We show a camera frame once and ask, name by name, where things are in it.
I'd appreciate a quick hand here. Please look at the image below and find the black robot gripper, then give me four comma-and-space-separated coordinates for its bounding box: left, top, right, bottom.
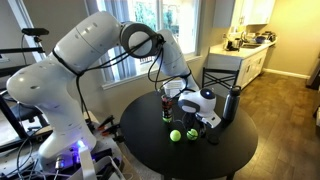
182, 112, 221, 138

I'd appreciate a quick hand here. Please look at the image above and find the yellow-green tennis ball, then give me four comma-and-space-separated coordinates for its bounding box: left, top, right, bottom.
187, 129, 198, 141
170, 130, 181, 142

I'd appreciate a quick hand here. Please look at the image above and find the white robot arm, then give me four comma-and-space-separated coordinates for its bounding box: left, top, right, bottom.
6, 11, 220, 167

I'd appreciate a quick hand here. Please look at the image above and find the dark metal water bottle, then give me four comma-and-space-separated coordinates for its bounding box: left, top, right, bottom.
223, 86, 241, 121

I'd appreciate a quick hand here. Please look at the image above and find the black can lid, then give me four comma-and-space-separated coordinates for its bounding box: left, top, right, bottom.
207, 134, 220, 145

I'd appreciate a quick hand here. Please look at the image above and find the round black table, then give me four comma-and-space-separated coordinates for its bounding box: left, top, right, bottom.
120, 92, 258, 180

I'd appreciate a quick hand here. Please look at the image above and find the black wooden chair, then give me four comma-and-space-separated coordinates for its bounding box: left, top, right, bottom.
202, 67, 239, 89

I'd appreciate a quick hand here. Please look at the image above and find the black orange clamp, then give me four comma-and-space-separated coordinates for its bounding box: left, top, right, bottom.
97, 115, 114, 130
101, 124, 120, 136

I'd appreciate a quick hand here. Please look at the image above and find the white kitchen counter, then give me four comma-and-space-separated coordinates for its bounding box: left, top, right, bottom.
206, 42, 274, 88

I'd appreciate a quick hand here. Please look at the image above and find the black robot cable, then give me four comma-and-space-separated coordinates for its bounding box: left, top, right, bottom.
51, 31, 193, 124

